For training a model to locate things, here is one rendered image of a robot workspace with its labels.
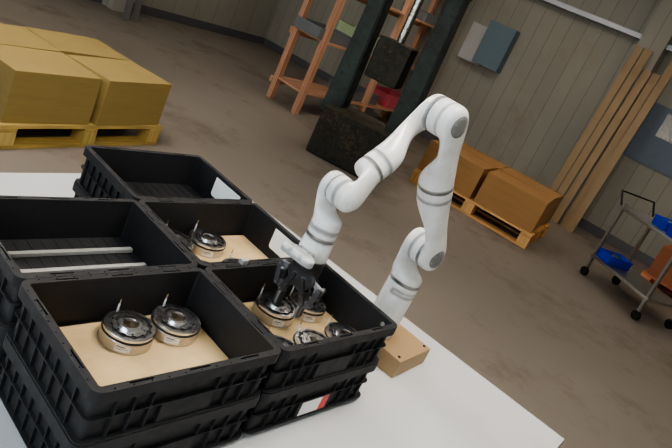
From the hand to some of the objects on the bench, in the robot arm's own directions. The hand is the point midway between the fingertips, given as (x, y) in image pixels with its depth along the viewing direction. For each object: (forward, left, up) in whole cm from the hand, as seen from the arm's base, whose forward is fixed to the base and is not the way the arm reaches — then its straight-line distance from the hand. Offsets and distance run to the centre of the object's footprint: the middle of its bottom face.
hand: (288, 305), depth 154 cm
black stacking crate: (+40, +2, -19) cm, 44 cm away
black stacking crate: (0, +4, -18) cm, 18 cm away
